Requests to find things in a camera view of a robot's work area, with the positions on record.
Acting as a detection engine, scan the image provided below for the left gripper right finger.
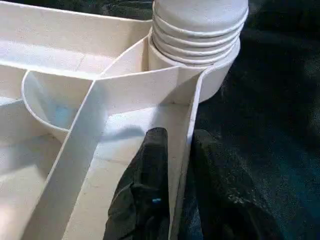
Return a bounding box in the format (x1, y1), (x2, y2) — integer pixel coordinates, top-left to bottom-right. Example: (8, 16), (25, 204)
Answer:
(189, 128), (287, 240)

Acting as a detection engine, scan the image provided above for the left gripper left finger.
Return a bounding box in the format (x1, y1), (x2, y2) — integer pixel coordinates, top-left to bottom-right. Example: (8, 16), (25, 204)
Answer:
(102, 127), (171, 240)

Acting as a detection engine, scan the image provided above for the white plastic table top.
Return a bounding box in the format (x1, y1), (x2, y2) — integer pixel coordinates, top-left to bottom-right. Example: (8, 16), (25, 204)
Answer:
(0, 0), (242, 240)

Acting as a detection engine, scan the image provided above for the white plastic table leg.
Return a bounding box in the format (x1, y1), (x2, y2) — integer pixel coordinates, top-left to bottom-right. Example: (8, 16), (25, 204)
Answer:
(149, 0), (250, 67)

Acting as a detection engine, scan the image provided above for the black work mat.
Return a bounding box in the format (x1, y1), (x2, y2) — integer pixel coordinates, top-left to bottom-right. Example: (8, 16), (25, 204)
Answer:
(75, 0), (320, 240)

